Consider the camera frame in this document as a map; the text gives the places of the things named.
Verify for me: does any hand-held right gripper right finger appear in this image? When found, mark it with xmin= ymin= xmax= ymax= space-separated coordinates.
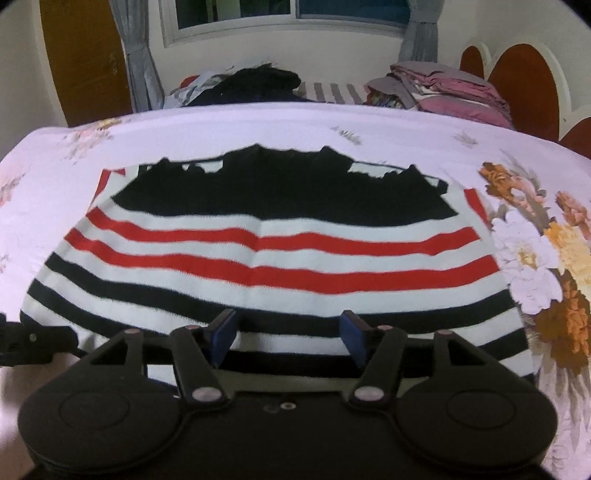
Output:
xmin=339 ymin=310 xmax=488 ymax=409

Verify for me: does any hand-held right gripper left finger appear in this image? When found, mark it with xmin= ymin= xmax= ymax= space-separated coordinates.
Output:
xmin=88 ymin=308 xmax=238 ymax=409

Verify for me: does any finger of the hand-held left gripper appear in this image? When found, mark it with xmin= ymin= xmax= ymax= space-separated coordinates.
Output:
xmin=0 ymin=313 xmax=89 ymax=367

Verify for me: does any striped knit sweater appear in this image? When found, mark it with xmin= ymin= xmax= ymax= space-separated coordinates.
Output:
xmin=18 ymin=144 xmax=529 ymax=385

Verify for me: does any pile of dark clothes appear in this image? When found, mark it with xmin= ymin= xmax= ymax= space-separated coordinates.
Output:
xmin=168 ymin=64 xmax=306 ymax=108

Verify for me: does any pink floral bed sheet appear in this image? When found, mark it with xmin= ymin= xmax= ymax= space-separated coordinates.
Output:
xmin=0 ymin=102 xmax=591 ymax=480

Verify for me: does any grey striped cloth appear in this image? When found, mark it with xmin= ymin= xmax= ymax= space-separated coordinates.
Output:
xmin=298 ymin=80 xmax=370 ymax=106

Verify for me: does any pile of folded bedding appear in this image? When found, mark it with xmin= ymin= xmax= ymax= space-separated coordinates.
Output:
xmin=365 ymin=61 xmax=515 ymax=130

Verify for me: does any brown wooden door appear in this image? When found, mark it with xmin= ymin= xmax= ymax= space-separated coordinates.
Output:
xmin=39 ymin=0 xmax=134 ymax=127

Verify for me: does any grey curtain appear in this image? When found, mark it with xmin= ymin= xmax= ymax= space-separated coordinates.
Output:
xmin=108 ymin=0 xmax=165 ymax=112
xmin=399 ymin=0 xmax=439 ymax=65

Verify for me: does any white and brown headboard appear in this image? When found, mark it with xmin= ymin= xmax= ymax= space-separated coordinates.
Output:
xmin=459 ymin=41 xmax=591 ymax=160

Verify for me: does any window with white frame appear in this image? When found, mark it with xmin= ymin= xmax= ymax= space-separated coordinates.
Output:
xmin=159 ymin=0 xmax=413 ymax=47

